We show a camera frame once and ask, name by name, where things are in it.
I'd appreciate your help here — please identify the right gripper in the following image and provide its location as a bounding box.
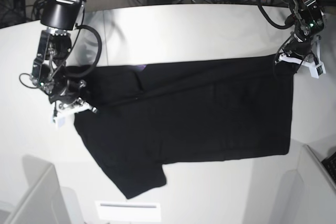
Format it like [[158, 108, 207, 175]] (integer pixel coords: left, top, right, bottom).
[[48, 78, 98, 116]]

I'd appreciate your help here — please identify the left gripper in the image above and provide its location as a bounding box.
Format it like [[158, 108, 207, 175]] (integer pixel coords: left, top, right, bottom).
[[275, 34, 321, 68]]

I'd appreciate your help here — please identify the white slotted table plate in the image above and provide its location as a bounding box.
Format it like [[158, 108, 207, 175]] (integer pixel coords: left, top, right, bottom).
[[95, 201, 162, 222]]

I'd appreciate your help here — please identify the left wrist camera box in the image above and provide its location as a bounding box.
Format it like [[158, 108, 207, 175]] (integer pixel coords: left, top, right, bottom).
[[309, 62, 326, 79]]

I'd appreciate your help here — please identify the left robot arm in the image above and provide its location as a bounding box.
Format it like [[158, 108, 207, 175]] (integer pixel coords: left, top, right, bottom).
[[256, 0, 325, 75]]

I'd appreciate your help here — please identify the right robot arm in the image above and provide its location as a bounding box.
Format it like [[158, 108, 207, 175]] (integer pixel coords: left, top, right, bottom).
[[28, 0, 102, 119]]

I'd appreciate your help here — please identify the black keyboard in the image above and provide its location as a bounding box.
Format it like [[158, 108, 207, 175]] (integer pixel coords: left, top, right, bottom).
[[322, 153, 336, 183]]

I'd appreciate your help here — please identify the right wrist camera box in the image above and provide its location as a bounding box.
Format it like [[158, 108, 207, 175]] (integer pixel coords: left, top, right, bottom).
[[51, 114, 66, 129]]

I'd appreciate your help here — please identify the black T-shirt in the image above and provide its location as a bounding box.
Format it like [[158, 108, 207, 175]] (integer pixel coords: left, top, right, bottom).
[[74, 55, 294, 199]]

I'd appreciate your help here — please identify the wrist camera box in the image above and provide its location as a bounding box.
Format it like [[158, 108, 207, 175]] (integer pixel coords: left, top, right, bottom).
[[309, 62, 326, 79], [51, 114, 66, 129]]

